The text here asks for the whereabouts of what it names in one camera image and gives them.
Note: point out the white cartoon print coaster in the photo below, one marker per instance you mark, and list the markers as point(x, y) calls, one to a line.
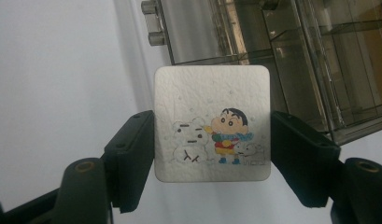
point(210, 90)

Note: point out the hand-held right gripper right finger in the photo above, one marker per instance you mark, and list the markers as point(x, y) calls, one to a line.
point(304, 161)

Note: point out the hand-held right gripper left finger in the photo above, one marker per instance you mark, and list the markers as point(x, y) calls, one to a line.
point(129, 161)

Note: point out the smoky transparent drawer organizer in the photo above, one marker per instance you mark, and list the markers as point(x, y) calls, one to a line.
point(350, 93)

